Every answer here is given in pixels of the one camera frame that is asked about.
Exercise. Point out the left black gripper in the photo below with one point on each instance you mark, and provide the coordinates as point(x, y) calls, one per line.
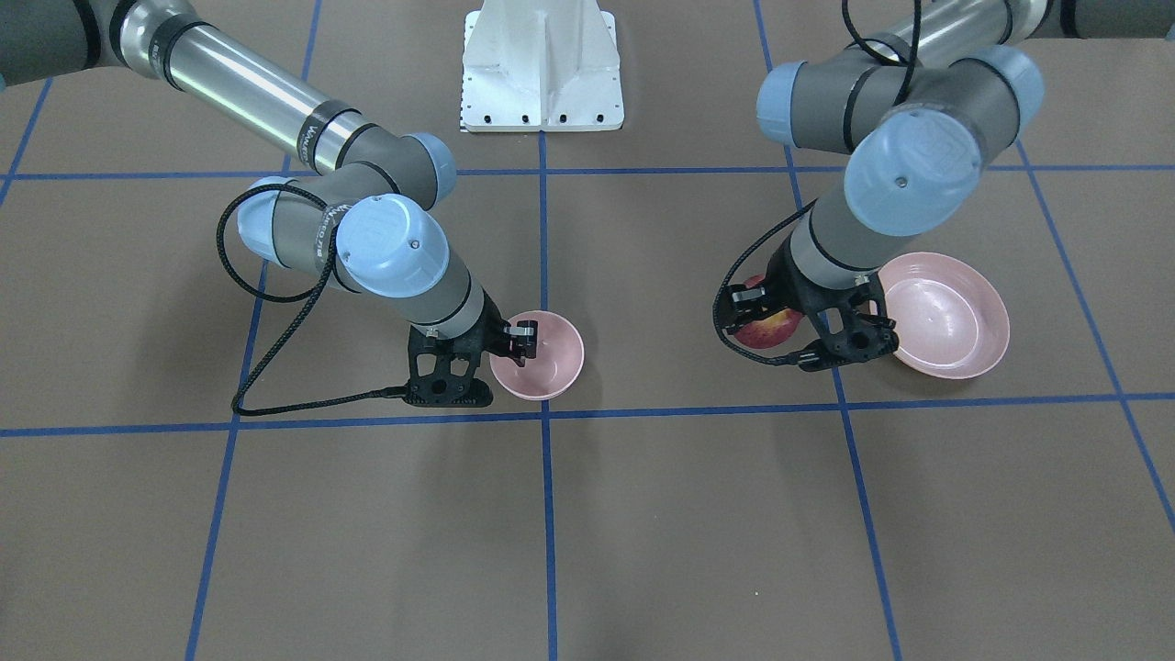
point(782, 277)

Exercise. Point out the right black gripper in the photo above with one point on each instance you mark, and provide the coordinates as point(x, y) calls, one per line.
point(493, 321)

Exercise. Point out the red yellow apple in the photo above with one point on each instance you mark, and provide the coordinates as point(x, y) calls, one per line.
point(765, 334)

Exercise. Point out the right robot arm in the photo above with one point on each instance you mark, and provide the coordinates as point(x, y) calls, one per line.
point(357, 206)

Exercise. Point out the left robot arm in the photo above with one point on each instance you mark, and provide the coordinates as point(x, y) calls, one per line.
point(921, 110)

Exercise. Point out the pink bowl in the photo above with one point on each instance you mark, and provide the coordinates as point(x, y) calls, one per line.
point(559, 359)

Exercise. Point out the pink plate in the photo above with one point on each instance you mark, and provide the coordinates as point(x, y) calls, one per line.
point(950, 320)

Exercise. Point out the brown table cover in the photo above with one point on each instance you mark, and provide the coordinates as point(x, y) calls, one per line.
point(677, 501)

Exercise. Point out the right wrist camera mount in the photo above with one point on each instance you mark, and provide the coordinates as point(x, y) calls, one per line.
point(442, 372)

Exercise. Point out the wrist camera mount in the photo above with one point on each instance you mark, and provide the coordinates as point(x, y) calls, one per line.
point(852, 324)
point(442, 372)

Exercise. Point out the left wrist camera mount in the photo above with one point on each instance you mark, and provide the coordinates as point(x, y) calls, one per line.
point(852, 324)

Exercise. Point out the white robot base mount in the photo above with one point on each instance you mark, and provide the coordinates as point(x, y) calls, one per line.
point(541, 66)

